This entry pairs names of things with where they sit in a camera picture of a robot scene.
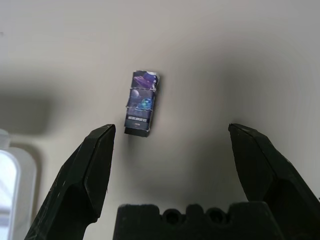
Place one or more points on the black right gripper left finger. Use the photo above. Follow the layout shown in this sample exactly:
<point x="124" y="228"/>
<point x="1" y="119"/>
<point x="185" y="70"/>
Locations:
<point x="75" y="180"/>

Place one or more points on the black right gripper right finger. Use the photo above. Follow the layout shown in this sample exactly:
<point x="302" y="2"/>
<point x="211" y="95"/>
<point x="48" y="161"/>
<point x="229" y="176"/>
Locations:
<point x="260" y="170"/>

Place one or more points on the white plastic pencil case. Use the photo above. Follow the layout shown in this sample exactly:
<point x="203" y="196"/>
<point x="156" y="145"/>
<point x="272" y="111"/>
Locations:
<point x="15" y="180"/>

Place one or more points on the black eraser space print sleeve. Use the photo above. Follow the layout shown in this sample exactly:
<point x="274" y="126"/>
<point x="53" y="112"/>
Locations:
<point x="141" y="105"/>

